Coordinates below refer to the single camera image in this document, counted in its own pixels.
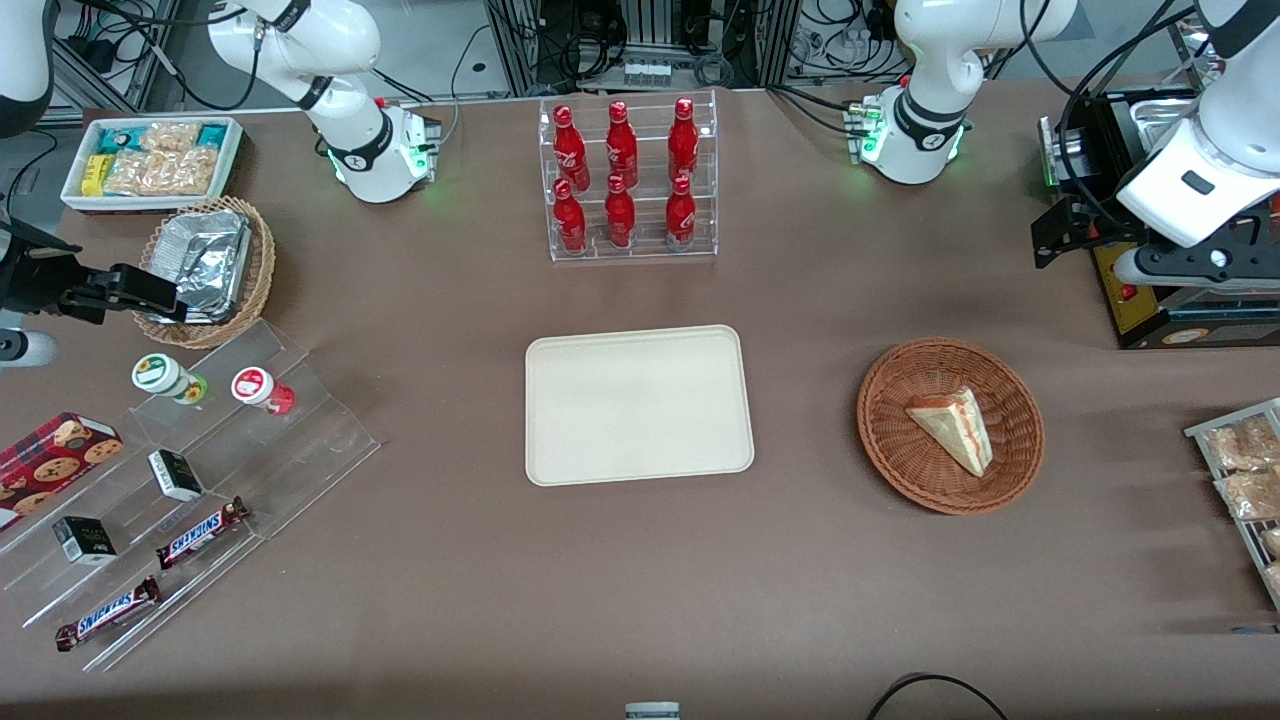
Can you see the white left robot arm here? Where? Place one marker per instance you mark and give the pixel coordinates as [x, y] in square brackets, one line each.
[935, 60]

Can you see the red plaid cookie box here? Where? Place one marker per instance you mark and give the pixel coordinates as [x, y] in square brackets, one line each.
[55, 460]

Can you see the silver foil container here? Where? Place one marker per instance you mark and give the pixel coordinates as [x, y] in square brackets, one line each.
[205, 255]

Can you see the red cola bottle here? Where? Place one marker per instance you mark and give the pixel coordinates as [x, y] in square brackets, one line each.
[683, 140]
[570, 150]
[621, 145]
[680, 218]
[570, 222]
[620, 218]

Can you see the green cup with white lid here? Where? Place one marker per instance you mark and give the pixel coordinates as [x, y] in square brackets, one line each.
[158, 373]

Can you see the teal snack pack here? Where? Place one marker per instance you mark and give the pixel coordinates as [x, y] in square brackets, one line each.
[213, 136]
[120, 140]

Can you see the black food warmer case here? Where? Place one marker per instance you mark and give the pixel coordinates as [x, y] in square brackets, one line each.
[1120, 300]

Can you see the clear acrylic bottle rack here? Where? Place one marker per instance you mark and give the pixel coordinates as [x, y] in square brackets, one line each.
[648, 170]

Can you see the steel warmer pan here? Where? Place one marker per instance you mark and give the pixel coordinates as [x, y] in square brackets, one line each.
[1150, 115]

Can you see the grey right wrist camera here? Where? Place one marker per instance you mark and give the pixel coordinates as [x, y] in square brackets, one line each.
[25, 350]

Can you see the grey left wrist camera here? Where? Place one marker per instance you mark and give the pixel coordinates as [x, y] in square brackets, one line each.
[1180, 258]

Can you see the small black box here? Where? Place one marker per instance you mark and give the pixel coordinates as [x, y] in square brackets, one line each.
[85, 540]
[175, 476]

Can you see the Snickers chocolate bar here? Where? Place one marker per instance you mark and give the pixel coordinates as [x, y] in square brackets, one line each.
[200, 534]
[108, 614]

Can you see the red cup with white lid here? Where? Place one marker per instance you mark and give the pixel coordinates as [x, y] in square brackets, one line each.
[254, 386]

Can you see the triangular sandwich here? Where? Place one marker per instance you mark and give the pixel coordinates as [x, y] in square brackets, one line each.
[955, 428]

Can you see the beige plastic tray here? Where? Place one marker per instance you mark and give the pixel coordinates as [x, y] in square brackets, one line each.
[640, 405]

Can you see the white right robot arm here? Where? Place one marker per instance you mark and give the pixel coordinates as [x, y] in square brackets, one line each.
[340, 40]

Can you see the small grey device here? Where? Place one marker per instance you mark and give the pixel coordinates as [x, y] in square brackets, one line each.
[652, 712]

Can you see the round brown wicker basket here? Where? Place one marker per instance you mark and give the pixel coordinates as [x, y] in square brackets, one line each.
[900, 450]

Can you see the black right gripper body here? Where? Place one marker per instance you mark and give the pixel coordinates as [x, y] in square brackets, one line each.
[30, 282]

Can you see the yellow snack pack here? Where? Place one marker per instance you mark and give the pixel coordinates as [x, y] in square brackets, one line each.
[95, 175]

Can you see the clear bagged snack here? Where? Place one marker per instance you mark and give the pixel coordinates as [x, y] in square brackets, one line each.
[1250, 494]
[1272, 542]
[1274, 580]
[1240, 443]

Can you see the clear acrylic stepped display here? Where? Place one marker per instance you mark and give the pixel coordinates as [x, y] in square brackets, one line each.
[300, 440]

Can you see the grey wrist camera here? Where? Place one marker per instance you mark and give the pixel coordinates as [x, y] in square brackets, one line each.
[1180, 258]
[25, 350]

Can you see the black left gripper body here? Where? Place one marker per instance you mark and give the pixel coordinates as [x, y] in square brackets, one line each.
[1092, 222]

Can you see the white power strip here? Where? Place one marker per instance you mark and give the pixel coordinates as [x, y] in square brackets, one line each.
[647, 72]

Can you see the white plastic snack bin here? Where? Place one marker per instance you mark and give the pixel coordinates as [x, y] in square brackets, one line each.
[70, 195]

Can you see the aluminium frame rack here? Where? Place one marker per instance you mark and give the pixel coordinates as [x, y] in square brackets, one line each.
[640, 30]

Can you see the clear rice cracker bag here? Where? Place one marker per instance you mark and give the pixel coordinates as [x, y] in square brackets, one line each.
[135, 173]
[170, 136]
[192, 172]

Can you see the light tan wicker basket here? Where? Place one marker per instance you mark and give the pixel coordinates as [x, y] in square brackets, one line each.
[262, 270]

